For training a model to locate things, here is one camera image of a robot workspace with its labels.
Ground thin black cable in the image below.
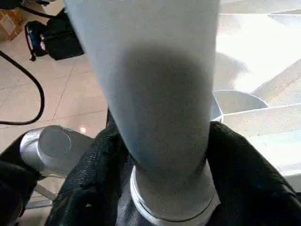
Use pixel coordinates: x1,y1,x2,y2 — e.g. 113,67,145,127
0,50,46,127

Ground white plastic table top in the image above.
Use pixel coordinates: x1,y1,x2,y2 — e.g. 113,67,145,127
209,0,301,179

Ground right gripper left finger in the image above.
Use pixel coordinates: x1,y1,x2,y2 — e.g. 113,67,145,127
44,109,137,226

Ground white plastic table leg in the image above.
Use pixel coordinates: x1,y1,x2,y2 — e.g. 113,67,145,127
63,0,222,224

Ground black device on floor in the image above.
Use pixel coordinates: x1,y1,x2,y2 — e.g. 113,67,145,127
24,8,86,62

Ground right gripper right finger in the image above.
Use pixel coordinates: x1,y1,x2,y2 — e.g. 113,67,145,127
205,121,301,226

